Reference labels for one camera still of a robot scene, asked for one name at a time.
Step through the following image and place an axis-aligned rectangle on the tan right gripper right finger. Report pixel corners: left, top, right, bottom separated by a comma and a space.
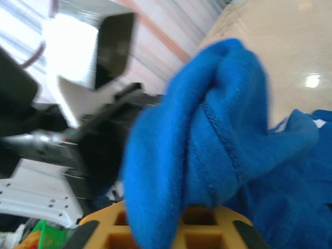
173, 205, 270, 249

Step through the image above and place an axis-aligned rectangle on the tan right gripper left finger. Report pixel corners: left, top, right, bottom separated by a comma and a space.
65, 201, 142, 249

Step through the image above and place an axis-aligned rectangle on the blue t-shirt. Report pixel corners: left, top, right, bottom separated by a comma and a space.
120, 38, 332, 249

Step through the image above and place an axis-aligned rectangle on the green and yellow object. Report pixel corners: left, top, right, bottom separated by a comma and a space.
12, 219, 78, 249

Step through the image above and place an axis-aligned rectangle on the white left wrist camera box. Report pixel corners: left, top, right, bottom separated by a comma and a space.
43, 0, 136, 92

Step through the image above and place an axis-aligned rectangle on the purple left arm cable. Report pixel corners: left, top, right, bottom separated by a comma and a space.
22, 0, 61, 70

